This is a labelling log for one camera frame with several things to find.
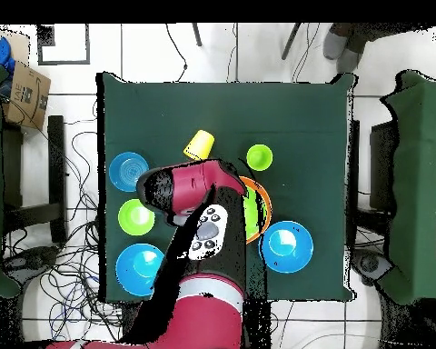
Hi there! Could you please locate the large green bowl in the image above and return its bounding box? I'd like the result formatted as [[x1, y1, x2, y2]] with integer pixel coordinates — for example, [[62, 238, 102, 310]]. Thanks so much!
[[242, 183, 269, 242]]

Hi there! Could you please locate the yellow cup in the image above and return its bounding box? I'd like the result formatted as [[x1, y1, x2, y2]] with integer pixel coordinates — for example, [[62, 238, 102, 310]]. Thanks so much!
[[182, 129, 216, 162]]

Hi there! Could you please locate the large orange bowl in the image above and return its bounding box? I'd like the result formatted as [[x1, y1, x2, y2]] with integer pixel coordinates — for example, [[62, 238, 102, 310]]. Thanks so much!
[[238, 175, 273, 245]]

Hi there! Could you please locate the green cup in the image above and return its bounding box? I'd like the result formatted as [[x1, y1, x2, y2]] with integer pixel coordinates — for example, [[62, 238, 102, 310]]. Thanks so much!
[[245, 144, 274, 173]]

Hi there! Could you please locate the dark green table cloth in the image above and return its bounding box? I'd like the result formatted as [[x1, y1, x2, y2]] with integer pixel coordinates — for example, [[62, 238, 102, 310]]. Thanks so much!
[[95, 71, 357, 303]]

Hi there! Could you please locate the small green bowl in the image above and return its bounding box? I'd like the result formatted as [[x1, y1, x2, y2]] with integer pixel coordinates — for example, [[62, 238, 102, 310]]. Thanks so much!
[[117, 198, 156, 236]]

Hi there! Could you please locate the small blue bowl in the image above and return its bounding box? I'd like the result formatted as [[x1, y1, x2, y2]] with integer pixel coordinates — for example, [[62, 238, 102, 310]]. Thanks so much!
[[108, 151, 151, 193]]

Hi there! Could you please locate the large blue bowl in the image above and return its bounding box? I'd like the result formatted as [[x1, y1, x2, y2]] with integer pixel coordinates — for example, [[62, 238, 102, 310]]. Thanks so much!
[[114, 242, 165, 298], [259, 220, 315, 274]]

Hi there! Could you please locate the black chair base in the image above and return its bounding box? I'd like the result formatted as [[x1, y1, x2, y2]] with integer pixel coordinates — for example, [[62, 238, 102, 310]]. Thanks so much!
[[350, 250, 393, 288]]

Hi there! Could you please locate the person's foot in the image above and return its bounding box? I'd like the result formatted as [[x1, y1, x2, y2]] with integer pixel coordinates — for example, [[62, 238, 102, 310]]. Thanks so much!
[[322, 23, 352, 61], [335, 35, 367, 74]]

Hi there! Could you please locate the printed cardboard box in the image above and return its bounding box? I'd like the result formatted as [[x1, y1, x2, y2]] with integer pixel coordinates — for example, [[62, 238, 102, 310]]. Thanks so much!
[[1, 59, 53, 131]]

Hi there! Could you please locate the blue bag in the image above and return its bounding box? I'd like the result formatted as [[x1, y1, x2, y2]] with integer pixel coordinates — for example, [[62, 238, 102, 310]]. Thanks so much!
[[0, 35, 16, 74]]

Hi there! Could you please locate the black floor cable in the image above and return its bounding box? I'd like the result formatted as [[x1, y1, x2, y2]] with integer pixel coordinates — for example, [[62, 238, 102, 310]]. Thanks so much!
[[164, 23, 189, 83]]

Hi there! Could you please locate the black chair frame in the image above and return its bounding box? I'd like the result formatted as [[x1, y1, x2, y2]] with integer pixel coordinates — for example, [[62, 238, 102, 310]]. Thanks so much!
[[1, 115, 67, 244]]

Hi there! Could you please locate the black square floor frame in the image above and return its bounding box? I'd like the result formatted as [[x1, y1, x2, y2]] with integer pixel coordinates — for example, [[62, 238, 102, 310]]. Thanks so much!
[[35, 23, 92, 66]]

